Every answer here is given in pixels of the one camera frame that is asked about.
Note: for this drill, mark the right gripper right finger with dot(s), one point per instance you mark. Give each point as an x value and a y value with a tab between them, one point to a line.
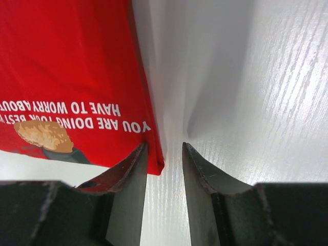
223	210

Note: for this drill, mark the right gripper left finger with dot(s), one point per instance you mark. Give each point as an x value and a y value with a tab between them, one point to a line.
106	210

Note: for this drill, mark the red t shirt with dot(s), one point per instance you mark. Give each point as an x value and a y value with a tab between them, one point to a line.
73	86

